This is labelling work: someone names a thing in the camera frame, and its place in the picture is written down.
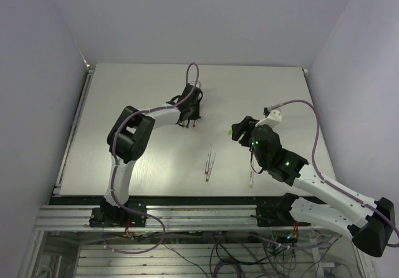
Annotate purple-end white pen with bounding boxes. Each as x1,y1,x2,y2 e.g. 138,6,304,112
204,145,212,175

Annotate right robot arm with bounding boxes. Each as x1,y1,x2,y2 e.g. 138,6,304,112
231,116,395,257

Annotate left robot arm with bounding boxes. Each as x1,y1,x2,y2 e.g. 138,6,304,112
100,82,203,226

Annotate orange-end pen on right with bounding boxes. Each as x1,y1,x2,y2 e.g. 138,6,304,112
249,167,254,188

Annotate green-end white pen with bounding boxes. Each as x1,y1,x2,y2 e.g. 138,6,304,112
206,154,216,182

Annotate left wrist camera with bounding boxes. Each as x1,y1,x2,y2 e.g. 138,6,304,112
189,81,201,89

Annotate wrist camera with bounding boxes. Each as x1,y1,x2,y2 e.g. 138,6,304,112
255,108,282,128
189,81,201,89

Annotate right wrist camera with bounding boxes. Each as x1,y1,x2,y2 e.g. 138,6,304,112
255,108,282,128

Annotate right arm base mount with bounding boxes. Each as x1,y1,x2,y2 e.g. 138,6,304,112
251,193,300,227

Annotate loose cables under table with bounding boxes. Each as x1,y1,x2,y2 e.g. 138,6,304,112
102,226,340,278

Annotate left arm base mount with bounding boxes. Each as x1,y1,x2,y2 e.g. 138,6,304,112
89,198,147,228

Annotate aluminium frame rail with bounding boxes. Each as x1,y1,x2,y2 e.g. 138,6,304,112
34,204,364,232

